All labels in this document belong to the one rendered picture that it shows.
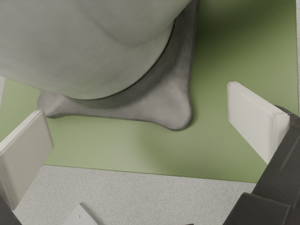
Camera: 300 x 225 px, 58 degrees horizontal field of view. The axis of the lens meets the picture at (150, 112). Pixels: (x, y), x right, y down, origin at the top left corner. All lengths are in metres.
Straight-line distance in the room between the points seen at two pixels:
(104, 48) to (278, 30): 0.18
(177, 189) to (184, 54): 0.93
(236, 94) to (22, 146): 0.13
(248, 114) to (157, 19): 0.08
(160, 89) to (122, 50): 0.09
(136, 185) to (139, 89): 0.98
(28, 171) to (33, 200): 1.33
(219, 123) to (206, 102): 0.02
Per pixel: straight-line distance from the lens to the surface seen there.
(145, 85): 0.24
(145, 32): 0.17
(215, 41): 0.29
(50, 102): 0.32
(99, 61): 0.18
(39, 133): 0.19
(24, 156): 0.17
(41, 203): 1.47
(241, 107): 0.18
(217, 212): 1.14
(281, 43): 0.29
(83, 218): 1.31
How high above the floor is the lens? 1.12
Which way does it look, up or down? 68 degrees down
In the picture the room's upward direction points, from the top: 60 degrees counter-clockwise
